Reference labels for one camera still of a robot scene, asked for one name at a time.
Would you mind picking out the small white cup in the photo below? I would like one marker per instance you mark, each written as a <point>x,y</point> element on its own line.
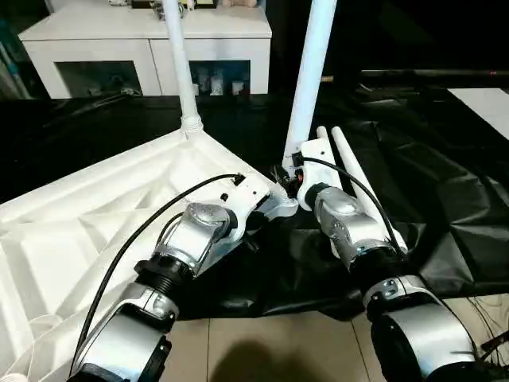
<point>195,88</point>

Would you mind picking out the black plastic mat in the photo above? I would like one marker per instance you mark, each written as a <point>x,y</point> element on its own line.
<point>437,179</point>

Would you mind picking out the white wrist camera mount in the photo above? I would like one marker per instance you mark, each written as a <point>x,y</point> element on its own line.
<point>246,195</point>
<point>322,159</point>

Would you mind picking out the white cabinet with glass doors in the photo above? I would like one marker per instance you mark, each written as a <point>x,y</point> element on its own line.
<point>99,44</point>

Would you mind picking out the tall black cabinet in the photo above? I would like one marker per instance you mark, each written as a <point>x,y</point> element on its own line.
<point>350,36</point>

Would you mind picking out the white plastic table leg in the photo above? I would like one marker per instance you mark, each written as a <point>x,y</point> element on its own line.
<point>310,79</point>
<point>323,133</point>
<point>181,59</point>
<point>358,171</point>

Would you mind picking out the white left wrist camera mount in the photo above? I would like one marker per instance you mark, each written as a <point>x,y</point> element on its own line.
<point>246,195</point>

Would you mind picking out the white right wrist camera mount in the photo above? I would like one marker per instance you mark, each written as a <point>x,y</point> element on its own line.
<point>322,159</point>

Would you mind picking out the white mug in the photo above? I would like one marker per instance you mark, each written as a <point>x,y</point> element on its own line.
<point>237,88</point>

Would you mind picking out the teal white pole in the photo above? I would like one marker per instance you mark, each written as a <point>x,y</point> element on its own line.
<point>10,67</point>

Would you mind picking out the white flat board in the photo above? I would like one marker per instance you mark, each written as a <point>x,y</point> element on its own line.
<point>485,107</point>

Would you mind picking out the white printed carton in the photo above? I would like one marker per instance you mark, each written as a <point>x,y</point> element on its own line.
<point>217,84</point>

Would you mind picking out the white plastic table top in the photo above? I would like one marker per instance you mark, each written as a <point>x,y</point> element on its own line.
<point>79,219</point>

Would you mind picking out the black horizontal bar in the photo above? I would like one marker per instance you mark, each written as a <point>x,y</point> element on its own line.
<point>429,73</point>

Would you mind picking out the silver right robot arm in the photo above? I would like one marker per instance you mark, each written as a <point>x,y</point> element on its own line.
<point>358,238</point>

